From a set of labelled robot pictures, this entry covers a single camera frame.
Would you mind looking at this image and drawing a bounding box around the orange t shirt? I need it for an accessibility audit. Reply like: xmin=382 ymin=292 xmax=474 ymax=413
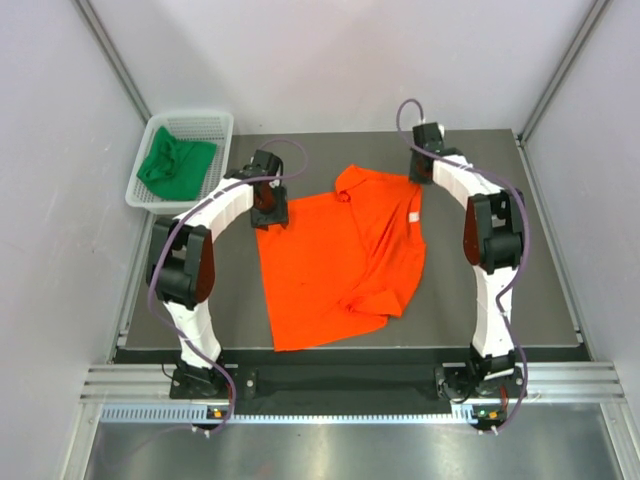
xmin=256 ymin=165 xmax=428 ymax=352

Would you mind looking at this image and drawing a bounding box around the aluminium front rail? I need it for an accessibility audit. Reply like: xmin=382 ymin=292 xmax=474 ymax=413
xmin=80 ymin=362 xmax=625 ymax=403

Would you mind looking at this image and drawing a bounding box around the white plastic basket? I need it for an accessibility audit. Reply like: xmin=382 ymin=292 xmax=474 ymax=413
xmin=125 ymin=109 xmax=234 ymax=215

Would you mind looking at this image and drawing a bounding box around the white slotted cable duct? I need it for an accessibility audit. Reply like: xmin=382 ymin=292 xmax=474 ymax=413
xmin=99 ymin=403 xmax=506 ymax=426

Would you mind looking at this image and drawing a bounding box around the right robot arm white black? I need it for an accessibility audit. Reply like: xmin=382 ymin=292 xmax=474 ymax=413
xmin=409 ymin=123 xmax=525 ymax=403

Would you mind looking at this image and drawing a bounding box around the green t shirt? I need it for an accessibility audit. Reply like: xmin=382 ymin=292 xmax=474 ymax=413
xmin=136 ymin=126 xmax=217 ymax=202

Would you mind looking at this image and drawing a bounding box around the aluminium frame post right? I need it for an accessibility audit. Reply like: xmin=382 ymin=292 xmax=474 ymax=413
xmin=516 ymin=0 xmax=613 ymax=148

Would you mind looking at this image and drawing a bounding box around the aluminium frame post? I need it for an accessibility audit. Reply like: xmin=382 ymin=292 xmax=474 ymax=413
xmin=516 ymin=0 xmax=613 ymax=148
xmin=71 ymin=0 xmax=152 ymax=124

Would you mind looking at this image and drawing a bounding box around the aluminium frame post left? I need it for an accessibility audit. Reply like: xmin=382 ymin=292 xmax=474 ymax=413
xmin=71 ymin=0 xmax=152 ymax=124

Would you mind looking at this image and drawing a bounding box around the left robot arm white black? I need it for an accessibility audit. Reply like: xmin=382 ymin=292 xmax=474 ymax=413
xmin=146 ymin=150 xmax=289 ymax=399

